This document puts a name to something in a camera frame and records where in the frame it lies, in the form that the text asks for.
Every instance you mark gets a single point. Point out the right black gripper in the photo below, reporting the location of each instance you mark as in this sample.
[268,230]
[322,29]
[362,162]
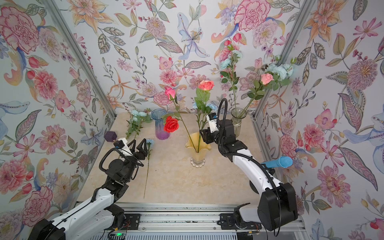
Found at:
[208,136]

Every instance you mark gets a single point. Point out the purple perfume bottle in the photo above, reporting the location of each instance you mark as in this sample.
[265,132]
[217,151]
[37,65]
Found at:
[110,136]

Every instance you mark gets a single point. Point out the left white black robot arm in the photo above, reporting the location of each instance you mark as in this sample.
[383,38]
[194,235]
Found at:
[100,211]

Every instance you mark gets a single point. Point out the blue purple glass vase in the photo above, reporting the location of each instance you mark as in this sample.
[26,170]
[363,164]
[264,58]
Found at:
[157,116]

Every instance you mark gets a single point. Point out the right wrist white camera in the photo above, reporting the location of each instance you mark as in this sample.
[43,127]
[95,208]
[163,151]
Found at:
[212,119]

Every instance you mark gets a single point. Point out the red rose stem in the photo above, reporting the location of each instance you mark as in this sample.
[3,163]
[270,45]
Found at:
[171,124]

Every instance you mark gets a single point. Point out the wrist white camera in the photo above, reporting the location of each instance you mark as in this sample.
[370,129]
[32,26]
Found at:
[212,119]
[122,147]

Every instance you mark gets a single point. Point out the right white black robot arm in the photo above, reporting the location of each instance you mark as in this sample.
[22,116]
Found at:
[277,206]

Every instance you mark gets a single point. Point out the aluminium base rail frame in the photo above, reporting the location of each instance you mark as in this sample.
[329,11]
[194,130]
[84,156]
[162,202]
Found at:
[147,217]

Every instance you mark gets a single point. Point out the clear ribbed glass vase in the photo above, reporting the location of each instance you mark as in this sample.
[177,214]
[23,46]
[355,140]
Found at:
[237,120]

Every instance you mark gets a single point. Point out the aluminium corner post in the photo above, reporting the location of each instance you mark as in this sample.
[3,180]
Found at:
[68,36]
[290,43]

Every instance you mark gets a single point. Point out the light blue rose stem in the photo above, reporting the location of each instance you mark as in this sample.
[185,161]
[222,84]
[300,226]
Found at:
[136,121]

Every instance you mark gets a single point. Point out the yellow ruffled glass vase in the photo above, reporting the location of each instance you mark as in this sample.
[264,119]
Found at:
[197,149]

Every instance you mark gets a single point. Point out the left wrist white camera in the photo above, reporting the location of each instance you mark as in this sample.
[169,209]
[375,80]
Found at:
[122,147]

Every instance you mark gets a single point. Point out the left aluminium corner post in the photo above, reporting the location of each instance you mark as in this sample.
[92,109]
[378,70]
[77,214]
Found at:
[68,36]

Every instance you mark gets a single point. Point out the pink and blue rose bouquet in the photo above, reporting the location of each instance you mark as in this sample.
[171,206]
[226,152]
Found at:
[257,81]

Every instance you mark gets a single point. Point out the right aluminium corner post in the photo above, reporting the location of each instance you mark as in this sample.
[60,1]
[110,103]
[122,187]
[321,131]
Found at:
[290,43]

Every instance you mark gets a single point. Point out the pink rose blue carnation bouquet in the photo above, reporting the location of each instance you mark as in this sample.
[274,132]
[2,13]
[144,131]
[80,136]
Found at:
[202,103]

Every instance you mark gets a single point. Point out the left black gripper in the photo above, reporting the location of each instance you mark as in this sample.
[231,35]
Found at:
[140,156]

